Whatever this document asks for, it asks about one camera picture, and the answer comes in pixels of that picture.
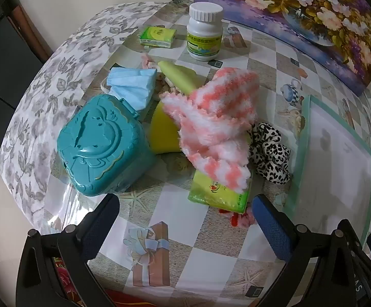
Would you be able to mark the green tissue pack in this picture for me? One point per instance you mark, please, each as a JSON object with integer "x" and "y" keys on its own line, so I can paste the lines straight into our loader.
{"x": 211, "y": 195}
{"x": 158, "y": 35}

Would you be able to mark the yellow sponge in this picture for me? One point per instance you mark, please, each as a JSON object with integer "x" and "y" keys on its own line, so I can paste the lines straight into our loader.
{"x": 164, "y": 131}

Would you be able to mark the lime green cloth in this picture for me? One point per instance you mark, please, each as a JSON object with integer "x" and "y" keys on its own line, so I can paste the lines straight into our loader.
{"x": 182, "y": 76}

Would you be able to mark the blue face mask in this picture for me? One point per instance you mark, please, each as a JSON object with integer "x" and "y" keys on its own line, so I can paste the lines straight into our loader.
{"x": 131, "y": 83}

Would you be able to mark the black white spotted scrunchie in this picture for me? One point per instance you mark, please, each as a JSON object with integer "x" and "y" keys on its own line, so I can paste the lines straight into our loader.
{"x": 271, "y": 156}

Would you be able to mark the pink floral scrunchie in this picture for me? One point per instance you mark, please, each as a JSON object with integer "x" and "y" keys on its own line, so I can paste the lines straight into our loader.
{"x": 147, "y": 61}

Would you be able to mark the red floral cloth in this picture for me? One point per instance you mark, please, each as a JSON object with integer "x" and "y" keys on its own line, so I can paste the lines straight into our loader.
{"x": 65, "y": 278}

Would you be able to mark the pink white fluffy sock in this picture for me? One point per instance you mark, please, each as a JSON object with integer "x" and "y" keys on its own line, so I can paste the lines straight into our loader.
{"x": 217, "y": 118}

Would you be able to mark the flower painting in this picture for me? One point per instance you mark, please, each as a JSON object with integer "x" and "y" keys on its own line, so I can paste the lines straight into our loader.
{"x": 300, "y": 6}

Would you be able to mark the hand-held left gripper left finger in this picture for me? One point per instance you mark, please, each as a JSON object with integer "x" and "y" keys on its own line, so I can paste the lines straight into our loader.
{"x": 99, "y": 227}

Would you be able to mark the grey floral tablecloth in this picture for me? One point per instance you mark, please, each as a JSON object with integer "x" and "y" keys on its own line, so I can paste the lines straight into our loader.
{"x": 44, "y": 86}

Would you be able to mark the dark cabinet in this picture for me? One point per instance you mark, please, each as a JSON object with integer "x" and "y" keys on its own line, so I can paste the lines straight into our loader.
{"x": 0, "y": 54}

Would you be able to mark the teal pouch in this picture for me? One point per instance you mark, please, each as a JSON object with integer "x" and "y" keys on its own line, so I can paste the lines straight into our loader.
{"x": 102, "y": 147}

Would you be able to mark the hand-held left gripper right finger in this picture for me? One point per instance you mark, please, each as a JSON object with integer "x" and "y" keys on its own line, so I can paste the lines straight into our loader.
{"x": 270, "y": 227}

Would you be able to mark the red pink yarn flower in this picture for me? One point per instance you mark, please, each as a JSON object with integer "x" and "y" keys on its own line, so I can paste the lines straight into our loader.
{"x": 243, "y": 220}

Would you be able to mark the teal rimmed white tray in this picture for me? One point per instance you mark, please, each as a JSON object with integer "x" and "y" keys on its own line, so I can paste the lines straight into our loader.
{"x": 332, "y": 160}

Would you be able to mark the white medicine bottle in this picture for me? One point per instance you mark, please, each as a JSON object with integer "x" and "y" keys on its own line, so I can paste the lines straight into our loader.
{"x": 204, "y": 38}

